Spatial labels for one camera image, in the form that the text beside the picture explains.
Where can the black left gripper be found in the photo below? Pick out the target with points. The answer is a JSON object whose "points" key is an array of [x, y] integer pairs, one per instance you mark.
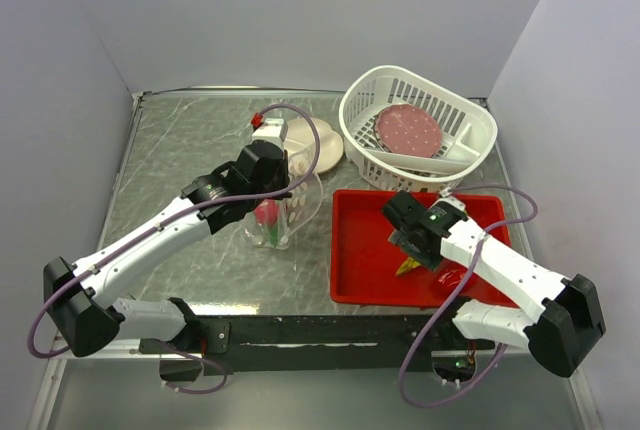
{"points": [[284, 170]]}

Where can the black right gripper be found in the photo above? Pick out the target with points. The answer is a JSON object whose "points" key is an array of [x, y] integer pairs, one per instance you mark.
{"points": [[429, 260]]}

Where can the yellow banana bunch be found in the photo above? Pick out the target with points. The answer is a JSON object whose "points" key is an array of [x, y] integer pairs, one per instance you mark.
{"points": [[407, 266]]}

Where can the pink dragon fruit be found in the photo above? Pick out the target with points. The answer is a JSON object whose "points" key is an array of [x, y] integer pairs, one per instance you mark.
{"points": [[267, 217]]}

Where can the red bell pepper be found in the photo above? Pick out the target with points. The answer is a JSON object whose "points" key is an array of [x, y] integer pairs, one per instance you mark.
{"points": [[447, 280]]}

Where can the clear dotted zip top bag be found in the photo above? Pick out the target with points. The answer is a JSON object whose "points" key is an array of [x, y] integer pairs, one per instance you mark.
{"points": [[294, 212]]}

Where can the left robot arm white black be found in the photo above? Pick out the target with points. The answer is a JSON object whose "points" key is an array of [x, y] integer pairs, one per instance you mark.
{"points": [[84, 299]]}

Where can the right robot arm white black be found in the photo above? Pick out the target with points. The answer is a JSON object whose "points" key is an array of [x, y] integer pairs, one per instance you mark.
{"points": [[557, 319]]}

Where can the beige divided plate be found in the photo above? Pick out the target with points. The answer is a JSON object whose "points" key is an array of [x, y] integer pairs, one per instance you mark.
{"points": [[300, 145]]}

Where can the red plastic tray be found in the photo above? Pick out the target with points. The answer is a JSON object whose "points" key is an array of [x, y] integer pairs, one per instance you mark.
{"points": [[364, 262]]}

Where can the white plastic basket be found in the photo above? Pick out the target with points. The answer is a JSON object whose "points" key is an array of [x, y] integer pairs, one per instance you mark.
{"points": [[469, 132]]}

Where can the pink dotted plate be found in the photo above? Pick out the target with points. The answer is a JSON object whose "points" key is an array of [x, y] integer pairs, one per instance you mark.
{"points": [[408, 130]]}

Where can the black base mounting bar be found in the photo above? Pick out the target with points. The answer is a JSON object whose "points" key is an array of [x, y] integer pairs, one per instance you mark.
{"points": [[260, 343]]}

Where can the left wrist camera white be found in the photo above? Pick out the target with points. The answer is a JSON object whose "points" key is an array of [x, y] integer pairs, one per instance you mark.
{"points": [[272, 130]]}

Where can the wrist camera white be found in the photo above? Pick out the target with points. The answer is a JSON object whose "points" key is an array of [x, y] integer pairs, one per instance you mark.
{"points": [[453, 201], [272, 130]]}

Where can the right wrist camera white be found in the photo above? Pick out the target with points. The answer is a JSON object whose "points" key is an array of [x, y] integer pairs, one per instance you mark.
{"points": [[453, 201]]}

